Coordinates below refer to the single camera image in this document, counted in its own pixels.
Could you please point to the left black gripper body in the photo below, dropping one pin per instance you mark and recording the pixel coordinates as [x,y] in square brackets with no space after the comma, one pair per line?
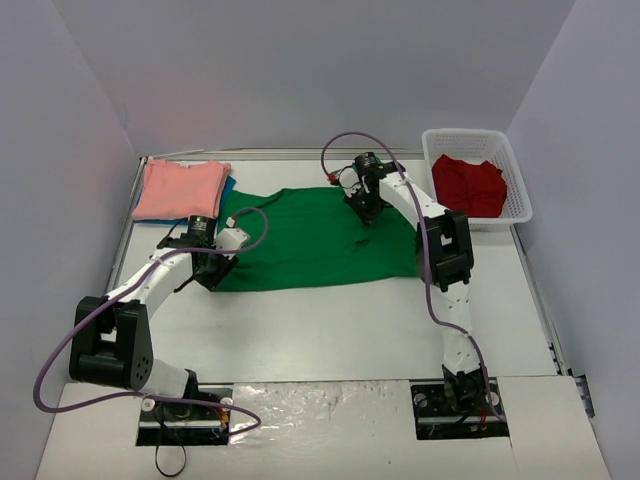
[216,273]

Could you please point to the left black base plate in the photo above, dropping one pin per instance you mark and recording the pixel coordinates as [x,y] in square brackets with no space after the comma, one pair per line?
[175,424]

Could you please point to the red t shirt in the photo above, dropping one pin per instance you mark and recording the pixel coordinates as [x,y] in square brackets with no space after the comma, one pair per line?
[477,189]

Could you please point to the pink folded t shirt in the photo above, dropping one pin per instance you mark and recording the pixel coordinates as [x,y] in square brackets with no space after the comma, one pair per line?
[172,191]

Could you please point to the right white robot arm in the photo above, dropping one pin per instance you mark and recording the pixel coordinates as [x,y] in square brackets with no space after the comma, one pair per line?
[444,258]

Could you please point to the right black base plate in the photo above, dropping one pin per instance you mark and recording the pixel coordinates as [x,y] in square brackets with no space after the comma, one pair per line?
[436,420]

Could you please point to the blue folded t shirt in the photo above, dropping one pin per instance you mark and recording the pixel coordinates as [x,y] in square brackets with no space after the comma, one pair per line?
[230,183]

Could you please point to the white plastic basket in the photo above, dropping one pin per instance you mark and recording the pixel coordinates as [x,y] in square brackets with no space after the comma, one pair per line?
[474,146]

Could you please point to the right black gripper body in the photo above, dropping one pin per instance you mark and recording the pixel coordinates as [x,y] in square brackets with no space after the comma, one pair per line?
[365,204]

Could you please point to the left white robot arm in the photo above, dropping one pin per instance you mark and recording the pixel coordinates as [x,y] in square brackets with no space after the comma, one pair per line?
[115,349]

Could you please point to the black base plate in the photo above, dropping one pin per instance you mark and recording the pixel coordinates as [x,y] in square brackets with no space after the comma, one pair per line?
[436,420]
[175,424]

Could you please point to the green t shirt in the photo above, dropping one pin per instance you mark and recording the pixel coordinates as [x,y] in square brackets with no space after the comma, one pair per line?
[315,240]

